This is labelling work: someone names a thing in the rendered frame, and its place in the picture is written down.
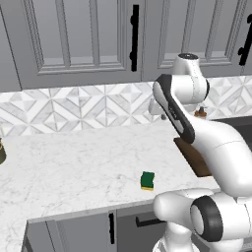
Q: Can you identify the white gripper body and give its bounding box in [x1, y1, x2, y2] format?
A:
[149, 96, 167, 121]

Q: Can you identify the grey wall cupboard side panel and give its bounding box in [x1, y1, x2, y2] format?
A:
[0, 6, 23, 94]

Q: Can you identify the grey wall cupboard door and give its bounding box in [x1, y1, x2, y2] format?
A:
[0, 0, 144, 91]
[141, 0, 252, 83]

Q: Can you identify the green and yellow sponge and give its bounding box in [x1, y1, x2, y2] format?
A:
[140, 170, 157, 192]

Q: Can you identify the black base cupboard handle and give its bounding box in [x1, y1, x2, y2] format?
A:
[108, 213, 116, 246]

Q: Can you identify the black cupboard door handle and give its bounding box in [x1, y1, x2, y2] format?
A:
[237, 14, 252, 67]
[129, 4, 141, 73]

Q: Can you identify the black drawer handle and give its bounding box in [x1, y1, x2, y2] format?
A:
[135, 216, 167, 228]

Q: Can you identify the dark olive round pot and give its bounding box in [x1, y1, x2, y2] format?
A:
[0, 137, 8, 165]

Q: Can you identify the small brown bottle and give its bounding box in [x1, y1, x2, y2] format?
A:
[193, 104, 209, 119]

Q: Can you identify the grey drawer front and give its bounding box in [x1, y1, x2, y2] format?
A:
[115, 204, 169, 252]

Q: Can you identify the grey base cupboard door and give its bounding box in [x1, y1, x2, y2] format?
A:
[21, 210, 118, 252]

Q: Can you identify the brown wooden cutting board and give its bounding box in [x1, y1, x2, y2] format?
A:
[172, 136, 214, 178]

